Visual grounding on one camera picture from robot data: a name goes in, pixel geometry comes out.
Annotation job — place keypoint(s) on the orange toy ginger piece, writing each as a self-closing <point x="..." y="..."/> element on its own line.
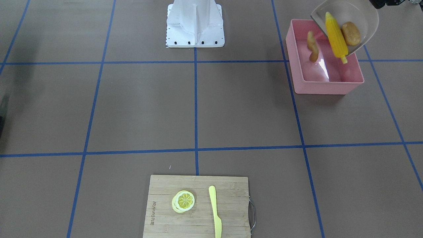
<point x="312" y="46"/>

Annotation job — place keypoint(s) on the yellow toy corn cob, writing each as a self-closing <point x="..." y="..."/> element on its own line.
<point x="336" y="38"/>

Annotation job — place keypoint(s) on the pink plastic bin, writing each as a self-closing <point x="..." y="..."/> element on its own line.
<point x="327" y="75"/>

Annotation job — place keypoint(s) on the yellow toy lemon slices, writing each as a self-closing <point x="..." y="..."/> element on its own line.
<point x="183" y="201"/>

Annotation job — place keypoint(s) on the wooden cutting board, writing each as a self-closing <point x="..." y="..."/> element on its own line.
<point x="232" y="207"/>

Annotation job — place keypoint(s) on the yellow plastic knife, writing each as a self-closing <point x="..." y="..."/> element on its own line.
<point x="216" y="219"/>

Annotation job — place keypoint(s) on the white camera post base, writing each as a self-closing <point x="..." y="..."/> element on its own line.
<point x="194" y="23"/>

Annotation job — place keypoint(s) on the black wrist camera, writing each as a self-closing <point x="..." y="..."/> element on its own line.
<point x="378" y="4"/>

